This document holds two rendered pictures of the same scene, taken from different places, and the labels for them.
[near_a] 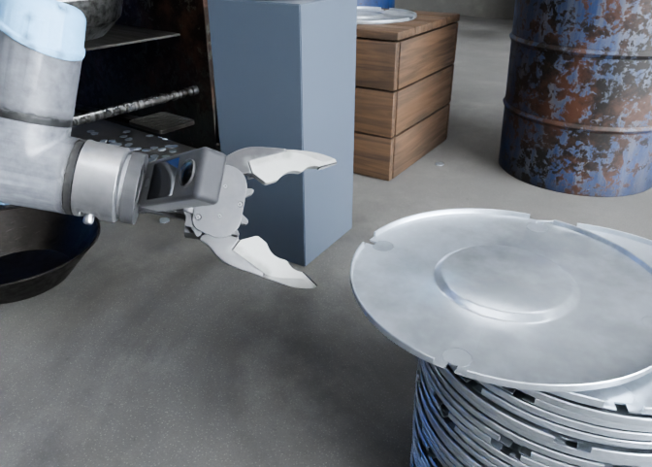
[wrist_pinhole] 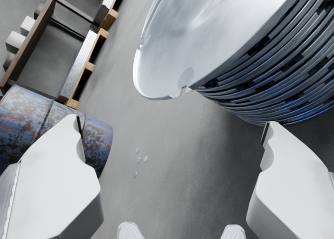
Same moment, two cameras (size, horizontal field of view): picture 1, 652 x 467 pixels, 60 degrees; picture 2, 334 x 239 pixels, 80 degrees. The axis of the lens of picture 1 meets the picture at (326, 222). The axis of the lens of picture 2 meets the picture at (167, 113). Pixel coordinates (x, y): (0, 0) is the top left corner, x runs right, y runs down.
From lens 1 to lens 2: 51 cm
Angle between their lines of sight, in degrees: 51
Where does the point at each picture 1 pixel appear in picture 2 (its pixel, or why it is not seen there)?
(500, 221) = (143, 56)
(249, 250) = (309, 207)
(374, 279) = (246, 23)
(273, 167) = (56, 181)
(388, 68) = not seen: outside the picture
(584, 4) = (8, 128)
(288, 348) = not seen: outside the picture
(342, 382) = not seen: hidden behind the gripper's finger
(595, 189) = (109, 138)
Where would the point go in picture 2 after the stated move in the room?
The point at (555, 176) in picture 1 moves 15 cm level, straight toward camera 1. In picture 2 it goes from (101, 154) to (114, 147)
